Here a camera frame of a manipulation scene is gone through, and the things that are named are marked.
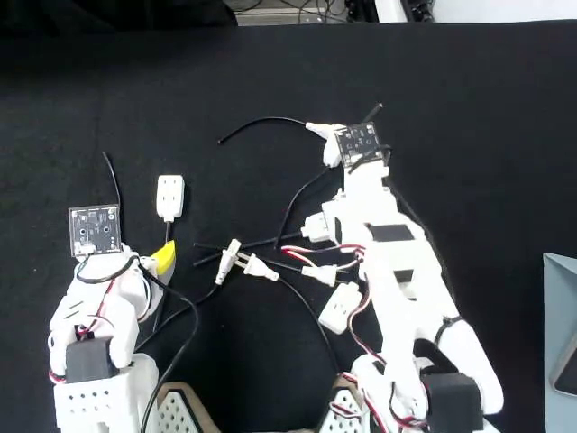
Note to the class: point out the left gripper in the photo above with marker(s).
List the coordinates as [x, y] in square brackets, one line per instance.
[97, 293]

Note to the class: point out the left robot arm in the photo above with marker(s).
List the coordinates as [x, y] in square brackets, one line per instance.
[99, 397]

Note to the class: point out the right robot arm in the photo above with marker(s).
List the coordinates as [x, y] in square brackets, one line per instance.
[405, 293]

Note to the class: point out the white two-prong plug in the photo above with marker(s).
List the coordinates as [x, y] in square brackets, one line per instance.
[226, 262]
[259, 268]
[332, 151]
[317, 272]
[322, 127]

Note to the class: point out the grey box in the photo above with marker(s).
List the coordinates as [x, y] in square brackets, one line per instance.
[559, 297]

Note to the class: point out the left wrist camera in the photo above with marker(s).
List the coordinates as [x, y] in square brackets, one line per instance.
[94, 230]

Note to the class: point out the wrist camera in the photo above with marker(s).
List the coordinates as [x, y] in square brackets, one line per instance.
[94, 230]
[362, 140]

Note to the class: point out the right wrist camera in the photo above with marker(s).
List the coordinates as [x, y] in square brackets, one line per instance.
[362, 140]

